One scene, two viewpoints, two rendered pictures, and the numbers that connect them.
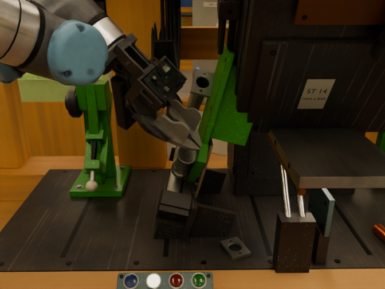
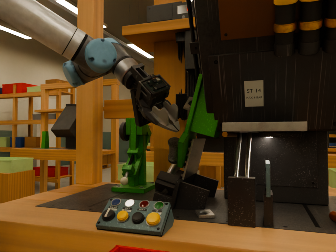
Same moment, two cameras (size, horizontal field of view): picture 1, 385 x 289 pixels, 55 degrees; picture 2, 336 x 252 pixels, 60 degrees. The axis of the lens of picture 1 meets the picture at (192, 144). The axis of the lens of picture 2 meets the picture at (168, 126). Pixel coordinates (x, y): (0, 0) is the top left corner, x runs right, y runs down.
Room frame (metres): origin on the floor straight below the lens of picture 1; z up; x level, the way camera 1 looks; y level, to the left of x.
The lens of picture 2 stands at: (-0.15, -0.23, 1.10)
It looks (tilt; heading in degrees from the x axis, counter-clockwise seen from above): 2 degrees up; 19
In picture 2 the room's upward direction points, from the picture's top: straight up
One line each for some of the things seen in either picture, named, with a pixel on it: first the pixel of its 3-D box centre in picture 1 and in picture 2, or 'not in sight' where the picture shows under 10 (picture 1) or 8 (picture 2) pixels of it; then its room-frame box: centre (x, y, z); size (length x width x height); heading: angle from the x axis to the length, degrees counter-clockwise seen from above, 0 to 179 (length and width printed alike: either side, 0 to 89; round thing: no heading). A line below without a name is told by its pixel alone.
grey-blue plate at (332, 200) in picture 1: (317, 219); (268, 191); (0.59, -0.24, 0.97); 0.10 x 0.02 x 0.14; 1
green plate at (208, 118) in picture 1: (229, 102); (206, 112); (0.68, -0.07, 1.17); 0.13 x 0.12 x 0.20; 91
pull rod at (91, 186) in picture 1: (92, 177); (126, 176); (0.78, 0.24, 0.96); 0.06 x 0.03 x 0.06; 1
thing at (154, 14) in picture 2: not in sight; (166, 15); (0.96, 0.15, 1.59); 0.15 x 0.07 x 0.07; 91
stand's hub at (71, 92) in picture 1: (73, 102); (124, 131); (0.87, 0.29, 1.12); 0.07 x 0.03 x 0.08; 1
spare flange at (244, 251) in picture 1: (235, 248); (205, 214); (0.59, -0.08, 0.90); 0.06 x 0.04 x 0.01; 22
